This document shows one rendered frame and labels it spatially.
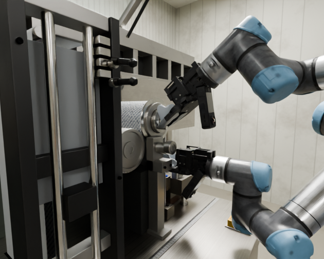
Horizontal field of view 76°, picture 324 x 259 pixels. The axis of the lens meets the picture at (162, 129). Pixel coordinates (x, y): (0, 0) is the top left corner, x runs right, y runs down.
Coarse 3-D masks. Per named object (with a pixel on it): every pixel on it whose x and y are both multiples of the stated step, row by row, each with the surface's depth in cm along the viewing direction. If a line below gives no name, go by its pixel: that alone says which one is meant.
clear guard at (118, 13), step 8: (72, 0) 76; (80, 0) 77; (88, 0) 79; (96, 0) 80; (104, 0) 82; (112, 0) 84; (120, 0) 86; (128, 0) 88; (88, 8) 82; (96, 8) 83; (104, 8) 85; (112, 8) 87; (120, 8) 89; (128, 8) 91; (112, 16) 90; (120, 16) 93
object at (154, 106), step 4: (152, 104) 63; (156, 104) 64; (148, 108) 62; (152, 108) 63; (156, 108) 64; (148, 112) 61; (152, 112) 63; (148, 116) 61; (148, 120) 62; (148, 124) 62; (148, 128) 62; (148, 132) 62; (152, 132) 64; (164, 132) 69
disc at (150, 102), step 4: (148, 100) 62; (152, 100) 64; (156, 100) 65; (160, 100) 67; (148, 104) 62; (164, 104) 69; (144, 108) 61; (144, 112) 61; (140, 116) 60; (144, 116) 61; (140, 120) 60; (144, 120) 61; (140, 124) 60; (144, 124) 61; (144, 128) 61; (144, 132) 61; (144, 136) 62; (148, 136) 63; (164, 136) 70
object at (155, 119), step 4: (156, 112) 63; (152, 116) 63; (156, 116) 62; (152, 120) 62; (156, 120) 63; (160, 120) 64; (152, 124) 63; (156, 124) 63; (152, 128) 63; (156, 128) 63; (156, 132) 65; (160, 132) 65
